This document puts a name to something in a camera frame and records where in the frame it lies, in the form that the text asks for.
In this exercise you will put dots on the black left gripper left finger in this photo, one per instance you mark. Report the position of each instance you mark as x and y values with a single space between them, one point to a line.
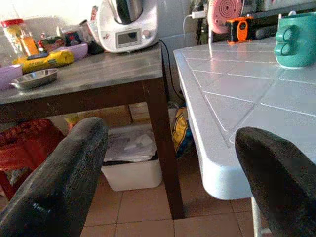
56 182

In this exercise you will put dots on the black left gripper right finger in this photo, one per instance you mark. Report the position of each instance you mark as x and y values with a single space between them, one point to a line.
284 182

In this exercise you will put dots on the red plastic stool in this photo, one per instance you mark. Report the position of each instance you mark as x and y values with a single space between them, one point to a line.
24 150

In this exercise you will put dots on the white plastic storage bin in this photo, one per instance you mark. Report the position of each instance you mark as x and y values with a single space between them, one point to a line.
133 170

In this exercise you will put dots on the cardboard box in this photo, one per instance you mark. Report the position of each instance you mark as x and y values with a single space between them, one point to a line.
108 115

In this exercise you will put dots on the white plastic garden table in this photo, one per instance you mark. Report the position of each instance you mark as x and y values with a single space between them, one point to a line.
237 98

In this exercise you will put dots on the small steel dish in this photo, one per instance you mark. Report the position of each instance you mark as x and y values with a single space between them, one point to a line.
34 78

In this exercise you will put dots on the yellow and blue bag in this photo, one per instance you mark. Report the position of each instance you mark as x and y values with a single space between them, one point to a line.
182 133

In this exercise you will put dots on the dark wooden side table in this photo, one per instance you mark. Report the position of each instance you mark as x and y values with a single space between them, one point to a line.
98 74

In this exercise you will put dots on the yellow food package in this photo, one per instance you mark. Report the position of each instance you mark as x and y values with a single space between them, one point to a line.
47 61

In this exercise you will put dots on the purple plastic tray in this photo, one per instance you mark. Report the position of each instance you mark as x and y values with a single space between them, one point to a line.
76 50

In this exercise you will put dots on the orange liquid bottle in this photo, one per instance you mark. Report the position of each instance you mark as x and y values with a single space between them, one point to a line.
29 44

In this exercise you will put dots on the green ceramic mug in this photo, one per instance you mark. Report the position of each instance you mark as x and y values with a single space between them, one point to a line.
296 40

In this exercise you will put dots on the red-lidded clear jar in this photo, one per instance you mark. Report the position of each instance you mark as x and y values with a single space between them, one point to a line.
12 37

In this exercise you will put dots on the orange and black device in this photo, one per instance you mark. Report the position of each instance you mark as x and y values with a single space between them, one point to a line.
240 29

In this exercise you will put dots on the white kitchen food processor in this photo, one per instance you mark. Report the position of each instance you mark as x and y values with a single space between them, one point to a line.
128 24

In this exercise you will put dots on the pink round fan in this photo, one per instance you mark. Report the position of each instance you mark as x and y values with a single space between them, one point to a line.
222 14

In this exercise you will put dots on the white charger plug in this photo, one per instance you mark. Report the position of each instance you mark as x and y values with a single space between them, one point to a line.
197 14

